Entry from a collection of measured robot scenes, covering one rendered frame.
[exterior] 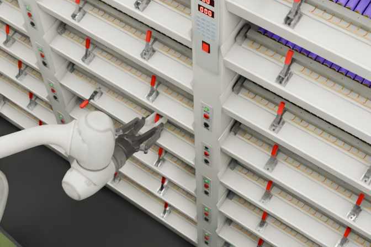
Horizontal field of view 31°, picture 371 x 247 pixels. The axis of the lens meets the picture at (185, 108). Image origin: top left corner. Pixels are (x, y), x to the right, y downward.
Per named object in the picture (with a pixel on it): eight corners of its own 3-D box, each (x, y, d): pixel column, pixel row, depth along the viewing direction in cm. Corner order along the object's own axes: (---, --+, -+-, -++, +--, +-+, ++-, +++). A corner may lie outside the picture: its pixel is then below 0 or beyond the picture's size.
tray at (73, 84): (197, 169, 219) (192, 160, 210) (63, 87, 241) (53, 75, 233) (230, 121, 224) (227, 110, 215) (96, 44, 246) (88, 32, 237)
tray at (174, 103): (196, 136, 203) (189, 119, 190) (53, 50, 225) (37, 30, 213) (232, 84, 207) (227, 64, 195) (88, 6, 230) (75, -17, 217)
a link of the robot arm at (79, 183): (115, 183, 202) (121, 155, 193) (81, 213, 192) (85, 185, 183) (89, 164, 205) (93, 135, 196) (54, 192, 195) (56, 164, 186)
